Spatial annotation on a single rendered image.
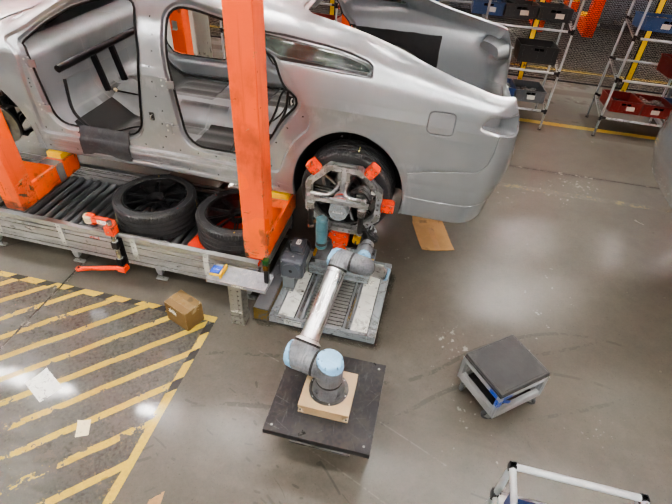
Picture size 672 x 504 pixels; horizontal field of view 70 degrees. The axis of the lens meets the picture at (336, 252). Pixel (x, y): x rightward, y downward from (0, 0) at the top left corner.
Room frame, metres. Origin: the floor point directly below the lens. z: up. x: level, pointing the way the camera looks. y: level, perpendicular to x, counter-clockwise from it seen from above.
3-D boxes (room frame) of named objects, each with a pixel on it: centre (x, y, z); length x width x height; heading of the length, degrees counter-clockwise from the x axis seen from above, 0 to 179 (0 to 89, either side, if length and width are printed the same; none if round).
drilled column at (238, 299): (2.42, 0.68, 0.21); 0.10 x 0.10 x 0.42; 79
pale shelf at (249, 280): (2.41, 0.65, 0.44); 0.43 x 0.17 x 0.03; 79
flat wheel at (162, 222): (3.25, 1.50, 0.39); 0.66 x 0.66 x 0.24
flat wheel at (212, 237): (3.11, 0.80, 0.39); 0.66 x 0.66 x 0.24
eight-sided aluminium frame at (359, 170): (2.85, -0.03, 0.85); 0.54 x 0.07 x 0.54; 79
